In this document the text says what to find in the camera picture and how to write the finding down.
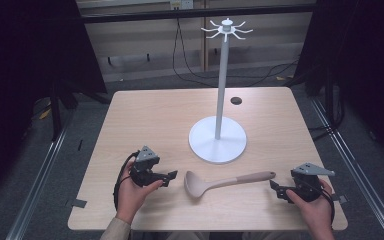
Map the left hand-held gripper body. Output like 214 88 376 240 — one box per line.
129 145 164 188

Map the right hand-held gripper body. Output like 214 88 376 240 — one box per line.
288 162 336 203

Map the beige soup ladle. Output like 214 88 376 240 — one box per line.
183 170 277 200

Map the white hook rack stand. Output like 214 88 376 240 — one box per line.
188 17 254 165

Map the person's right hand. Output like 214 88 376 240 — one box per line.
285 179 335 232

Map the person's left hand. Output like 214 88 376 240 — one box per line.
115 159 165 225

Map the grey tape piece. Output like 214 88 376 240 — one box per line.
69 198 88 209
331 194 349 205

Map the black stand leg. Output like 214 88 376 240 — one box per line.
47 79 65 142

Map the black curtain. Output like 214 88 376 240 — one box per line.
293 0 384 169
0 0 108 208

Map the black horizontal bar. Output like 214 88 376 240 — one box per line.
79 3 318 25

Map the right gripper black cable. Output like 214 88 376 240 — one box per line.
308 181 336 231

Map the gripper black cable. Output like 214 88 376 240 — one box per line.
308 181 336 231
112 150 141 212

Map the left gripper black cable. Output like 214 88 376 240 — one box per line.
112 150 141 212

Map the metal floor rail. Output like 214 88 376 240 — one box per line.
309 95 384 240
5 124 72 240

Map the black floor cable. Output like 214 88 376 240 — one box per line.
171 17 300 89

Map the wooden upright post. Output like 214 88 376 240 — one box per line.
201 0 211 72

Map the wall power outlet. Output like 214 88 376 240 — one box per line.
169 0 195 11

